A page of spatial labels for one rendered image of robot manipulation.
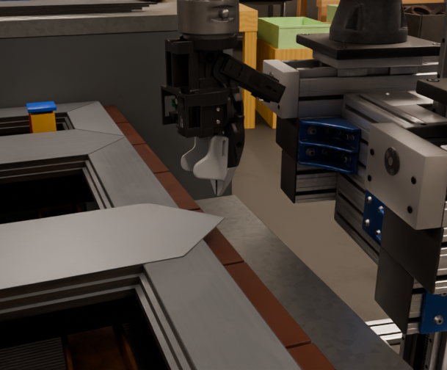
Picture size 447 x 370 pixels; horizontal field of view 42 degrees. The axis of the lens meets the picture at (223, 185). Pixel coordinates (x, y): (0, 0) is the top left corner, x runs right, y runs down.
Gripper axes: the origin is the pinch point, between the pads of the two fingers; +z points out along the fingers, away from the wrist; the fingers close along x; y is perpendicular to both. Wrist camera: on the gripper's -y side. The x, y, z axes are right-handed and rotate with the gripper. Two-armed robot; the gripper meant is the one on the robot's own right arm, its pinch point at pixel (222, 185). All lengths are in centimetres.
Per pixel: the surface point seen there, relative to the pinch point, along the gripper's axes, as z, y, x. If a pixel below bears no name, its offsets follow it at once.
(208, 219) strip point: 5.5, 1.3, -1.8
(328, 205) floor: 89, -147, -145
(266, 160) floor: 89, -159, -220
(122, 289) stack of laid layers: 7.9, 17.4, 6.1
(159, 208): 5.5, 5.8, -8.5
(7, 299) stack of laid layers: 6.8, 29.8, 3.2
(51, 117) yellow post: 4, 7, -62
